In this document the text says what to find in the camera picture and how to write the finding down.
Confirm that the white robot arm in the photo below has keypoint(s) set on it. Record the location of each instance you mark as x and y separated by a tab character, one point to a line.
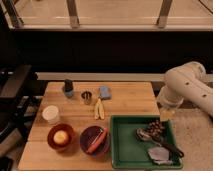
186	82

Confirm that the purple bowl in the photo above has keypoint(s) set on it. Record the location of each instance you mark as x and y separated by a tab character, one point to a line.
88	135

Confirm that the red bowl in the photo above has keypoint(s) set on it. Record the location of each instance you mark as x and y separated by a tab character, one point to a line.
65	127

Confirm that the blue sponge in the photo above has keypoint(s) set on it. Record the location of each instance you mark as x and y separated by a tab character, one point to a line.
105	93

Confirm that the small metal cup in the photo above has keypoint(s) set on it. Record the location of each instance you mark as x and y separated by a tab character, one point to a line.
87	97

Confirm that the yellow banana peel toy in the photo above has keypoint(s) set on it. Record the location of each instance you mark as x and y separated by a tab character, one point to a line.
99	112

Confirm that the orange carrot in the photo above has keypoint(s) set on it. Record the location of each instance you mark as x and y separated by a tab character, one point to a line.
97	146

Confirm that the white cup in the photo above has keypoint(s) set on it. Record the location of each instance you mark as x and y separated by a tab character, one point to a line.
51	114

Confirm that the brown grape bunch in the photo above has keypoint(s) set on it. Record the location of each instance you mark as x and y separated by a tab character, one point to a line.
156	128

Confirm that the green tray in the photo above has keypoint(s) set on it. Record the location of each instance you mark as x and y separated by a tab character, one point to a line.
128	151

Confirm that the yellow ball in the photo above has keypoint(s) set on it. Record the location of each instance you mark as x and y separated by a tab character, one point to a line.
61	137

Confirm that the grey cloth piece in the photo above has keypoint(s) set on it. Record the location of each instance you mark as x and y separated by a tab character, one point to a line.
160	155

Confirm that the black chair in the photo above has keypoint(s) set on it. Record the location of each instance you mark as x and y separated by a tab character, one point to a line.
15	97

